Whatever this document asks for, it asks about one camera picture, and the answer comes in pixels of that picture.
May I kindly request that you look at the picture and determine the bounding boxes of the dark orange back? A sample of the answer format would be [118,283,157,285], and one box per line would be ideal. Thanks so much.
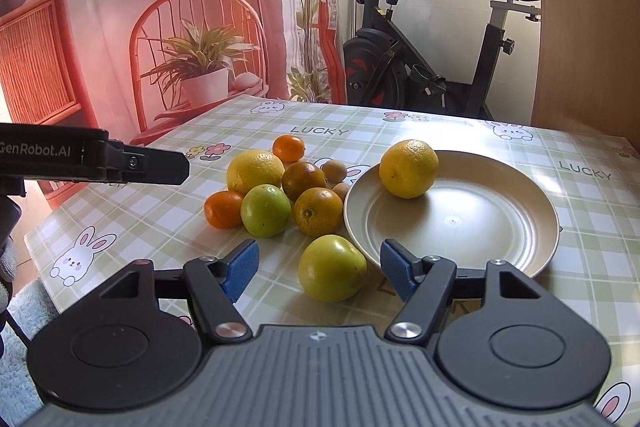
[282,161,326,202]

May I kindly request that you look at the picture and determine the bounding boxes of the green plaid bunny tablecloth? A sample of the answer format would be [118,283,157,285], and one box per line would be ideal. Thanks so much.
[26,95,639,426]

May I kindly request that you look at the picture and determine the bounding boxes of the small orange tangerine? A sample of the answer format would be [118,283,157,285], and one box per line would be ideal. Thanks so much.
[203,190,243,230]
[272,134,306,164]

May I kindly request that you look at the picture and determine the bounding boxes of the green apple front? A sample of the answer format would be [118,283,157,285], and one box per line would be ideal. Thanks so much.
[298,234,368,303]

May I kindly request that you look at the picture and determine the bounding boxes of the orange fruit middle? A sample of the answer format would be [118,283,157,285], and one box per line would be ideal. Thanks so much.
[293,187,343,237]

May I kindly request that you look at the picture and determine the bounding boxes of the black exercise bike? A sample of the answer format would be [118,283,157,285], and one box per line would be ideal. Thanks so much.
[343,0,541,120]

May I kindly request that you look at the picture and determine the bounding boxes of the large yellow lemon back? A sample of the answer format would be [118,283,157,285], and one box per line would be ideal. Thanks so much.
[226,150,285,195]

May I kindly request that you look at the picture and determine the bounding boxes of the green apple middle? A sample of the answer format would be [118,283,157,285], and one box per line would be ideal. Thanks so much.
[241,184,292,239]

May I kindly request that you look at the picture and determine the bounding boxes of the beige round plate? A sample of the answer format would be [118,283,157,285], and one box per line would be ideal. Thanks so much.
[344,150,560,277]

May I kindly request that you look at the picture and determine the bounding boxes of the wooden board panel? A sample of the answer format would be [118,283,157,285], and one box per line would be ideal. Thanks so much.
[532,0,639,145]

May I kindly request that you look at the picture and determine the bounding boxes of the large yellow lemon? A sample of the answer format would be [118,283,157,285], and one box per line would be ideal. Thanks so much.
[378,140,439,199]
[226,150,285,195]

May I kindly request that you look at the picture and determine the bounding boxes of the small brown longan lower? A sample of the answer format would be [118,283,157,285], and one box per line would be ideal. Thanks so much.
[332,182,350,202]

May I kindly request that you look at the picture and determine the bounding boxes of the small brown longan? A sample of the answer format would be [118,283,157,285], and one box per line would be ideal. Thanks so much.
[332,182,350,202]
[321,159,347,184]

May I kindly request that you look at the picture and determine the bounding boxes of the black grey gloved left hand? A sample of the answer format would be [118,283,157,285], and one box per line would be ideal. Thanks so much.
[0,195,28,343]

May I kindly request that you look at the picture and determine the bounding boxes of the small orange tangerine back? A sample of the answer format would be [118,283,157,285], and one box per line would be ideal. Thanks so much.
[272,134,306,164]

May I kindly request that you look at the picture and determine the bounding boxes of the green apple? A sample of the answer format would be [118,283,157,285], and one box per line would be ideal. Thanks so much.
[298,234,368,303]
[241,184,292,239]

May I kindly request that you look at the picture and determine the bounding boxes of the pink printed backdrop cloth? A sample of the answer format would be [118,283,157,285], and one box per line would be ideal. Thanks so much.
[0,0,348,210]

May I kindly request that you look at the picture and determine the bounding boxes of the large yellow lemon front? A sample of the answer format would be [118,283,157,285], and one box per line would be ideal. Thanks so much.
[378,140,439,199]

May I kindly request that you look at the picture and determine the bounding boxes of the small brown longan upper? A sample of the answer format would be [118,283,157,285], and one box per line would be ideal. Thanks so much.
[321,159,347,184]

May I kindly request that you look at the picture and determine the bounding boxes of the small orange tangerine left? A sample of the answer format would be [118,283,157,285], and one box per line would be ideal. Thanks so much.
[203,190,243,230]

